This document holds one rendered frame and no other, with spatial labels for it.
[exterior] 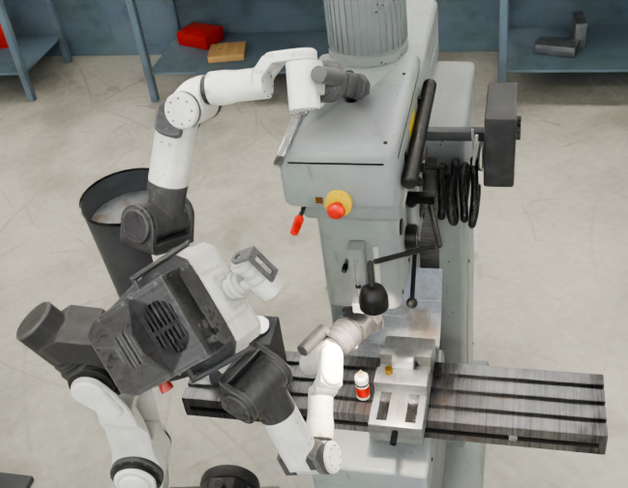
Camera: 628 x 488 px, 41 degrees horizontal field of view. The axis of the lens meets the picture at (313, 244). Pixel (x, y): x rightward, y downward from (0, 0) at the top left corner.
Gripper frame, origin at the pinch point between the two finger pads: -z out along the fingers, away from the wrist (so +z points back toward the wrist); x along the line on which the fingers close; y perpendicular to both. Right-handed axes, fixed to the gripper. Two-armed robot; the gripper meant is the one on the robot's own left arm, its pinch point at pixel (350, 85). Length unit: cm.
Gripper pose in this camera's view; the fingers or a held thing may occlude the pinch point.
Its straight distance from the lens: 192.7
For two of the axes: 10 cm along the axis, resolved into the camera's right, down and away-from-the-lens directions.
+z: -4.6, 1.1, -8.8
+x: 8.8, 2.1, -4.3
